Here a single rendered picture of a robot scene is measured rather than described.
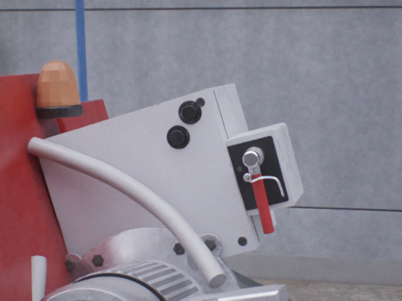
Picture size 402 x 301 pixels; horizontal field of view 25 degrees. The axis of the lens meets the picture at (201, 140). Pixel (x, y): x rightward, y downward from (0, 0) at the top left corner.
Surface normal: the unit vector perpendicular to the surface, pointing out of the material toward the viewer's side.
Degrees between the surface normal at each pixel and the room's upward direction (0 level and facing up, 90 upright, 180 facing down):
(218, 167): 90
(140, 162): 90
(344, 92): 90
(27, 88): 70
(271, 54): 90
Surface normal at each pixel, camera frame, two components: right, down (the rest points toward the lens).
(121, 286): 0.37, -0.93
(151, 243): -0.22, -0.06
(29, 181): 0.92, -0.31
